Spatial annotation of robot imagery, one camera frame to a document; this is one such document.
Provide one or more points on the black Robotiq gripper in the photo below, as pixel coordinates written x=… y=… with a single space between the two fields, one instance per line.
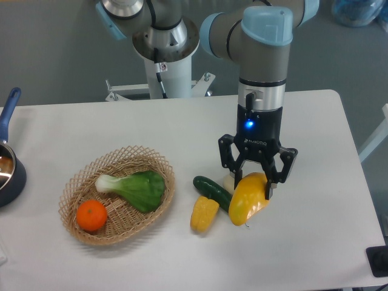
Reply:
x=258 y=127

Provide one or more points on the yellow mango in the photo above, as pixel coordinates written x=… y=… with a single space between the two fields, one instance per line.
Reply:
x=248 y=198

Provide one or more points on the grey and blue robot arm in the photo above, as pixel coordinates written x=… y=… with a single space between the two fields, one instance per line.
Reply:
x=256 y=37

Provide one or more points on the cream round cake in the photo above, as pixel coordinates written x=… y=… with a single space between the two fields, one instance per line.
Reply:
x=229 y=184

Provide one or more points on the dark green cucumber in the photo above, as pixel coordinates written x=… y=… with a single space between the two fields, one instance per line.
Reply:
x=214 y=191

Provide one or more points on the yellow bell pepper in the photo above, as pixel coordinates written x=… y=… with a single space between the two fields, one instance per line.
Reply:
x=203 y=214

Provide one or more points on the green bok choy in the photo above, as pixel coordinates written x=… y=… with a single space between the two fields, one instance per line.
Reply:
x=142 y=190

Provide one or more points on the woven wicker basket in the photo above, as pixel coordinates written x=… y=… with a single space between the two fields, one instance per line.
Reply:
x=123 y=220

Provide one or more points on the black device at table edge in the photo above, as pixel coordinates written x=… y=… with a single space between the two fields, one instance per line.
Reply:
x=377 y=257

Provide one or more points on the clear blue plastic bag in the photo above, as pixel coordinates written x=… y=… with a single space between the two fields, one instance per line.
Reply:
x=360 y=13

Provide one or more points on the orange mandarin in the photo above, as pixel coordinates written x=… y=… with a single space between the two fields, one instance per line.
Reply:
x=91 y=215

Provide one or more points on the dark blue saucepan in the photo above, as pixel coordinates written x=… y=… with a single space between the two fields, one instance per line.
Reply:
x=13 y=173

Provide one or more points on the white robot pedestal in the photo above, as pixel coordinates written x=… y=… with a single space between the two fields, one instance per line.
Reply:
x=164 y=80

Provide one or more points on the white frame at right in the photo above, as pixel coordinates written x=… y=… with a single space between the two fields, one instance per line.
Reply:
x=375 y=138

